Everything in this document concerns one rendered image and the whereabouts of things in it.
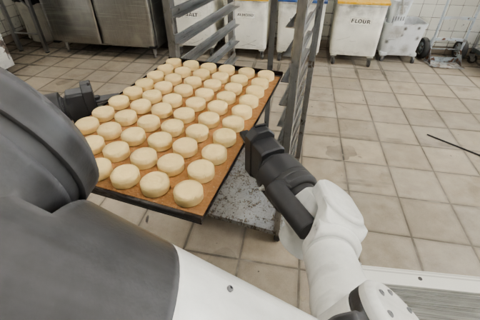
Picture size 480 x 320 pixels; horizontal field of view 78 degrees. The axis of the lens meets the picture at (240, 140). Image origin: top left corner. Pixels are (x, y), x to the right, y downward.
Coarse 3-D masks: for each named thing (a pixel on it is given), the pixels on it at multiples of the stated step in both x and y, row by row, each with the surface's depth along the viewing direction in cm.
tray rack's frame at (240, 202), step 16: (272, 0) 147; (320, 0) 139; (272, 16) 152; (320, 16) 143; (272, 32) 156; (272, 48) 161; (272, 64) 166; (304, 96) 168; (304, 112) 174; (304, 128) 182; (240, 160) 192; (240, 176) 180; (224, 192) 169; (240, 192) 169; (256, 192) 169; (224, 208) 160; (240, 208) 160; (256, 208) 160; (240, 224) 153; (256, 224) 151; (272, 224) 151
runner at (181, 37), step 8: (224, 8) 143; (232, 8) 151; (208, 16) 128; (216, 16) 136; (192, 24) 116; (200, 24) 122; (208, 24) 126; (184, 32) 111; (192, 32) 117; (200, 32) 118; (176, 40) 107; (184, 40) 109
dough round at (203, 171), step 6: (192, 162) 56; (198, 162) 56; (204, 162) 56; (210, 162) 56; (192, 168) 54; (198, 168) 54; (204, 168) 54; (210, 168) 54; (192, 174) 53; (198, 174) 53; (204, 174) 53; (210, 174) 53; (198, 180) 53; (204, 180) 53; (210, 180) 54
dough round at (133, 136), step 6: (126, 132) 63; (132, 132) 63; (138, 132) 63; (144, 132) 64; (126, 138) 62; (132, 138) 62; (138, 138) 62; (144, 138) 64; (132, 144) 62; (138, 144) 63
